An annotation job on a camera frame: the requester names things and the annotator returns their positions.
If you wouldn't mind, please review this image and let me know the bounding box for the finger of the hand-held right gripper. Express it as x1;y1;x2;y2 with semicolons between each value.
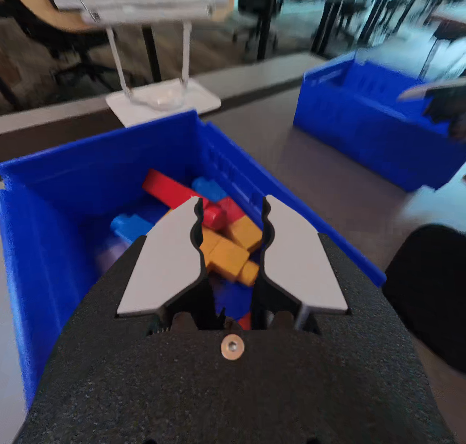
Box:
398;77;466;129

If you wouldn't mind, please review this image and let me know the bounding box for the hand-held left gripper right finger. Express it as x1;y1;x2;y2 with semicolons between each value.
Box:
250;194;349;330

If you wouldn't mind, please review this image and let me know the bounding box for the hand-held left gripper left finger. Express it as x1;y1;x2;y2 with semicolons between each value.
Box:
116;197;218;330

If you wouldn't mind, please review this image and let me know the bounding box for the pile of toy blocks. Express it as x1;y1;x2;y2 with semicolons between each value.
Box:
96;168;264;330

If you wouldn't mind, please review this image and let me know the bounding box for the blue plastic bin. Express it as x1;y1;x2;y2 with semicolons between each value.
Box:
0;110;387;412
292;50;466;193

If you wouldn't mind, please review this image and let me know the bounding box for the black padded armrest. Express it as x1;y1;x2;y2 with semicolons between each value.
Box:
382;224;466;375

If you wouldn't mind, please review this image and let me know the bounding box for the white poster stand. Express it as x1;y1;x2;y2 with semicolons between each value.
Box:
106;22;221;129

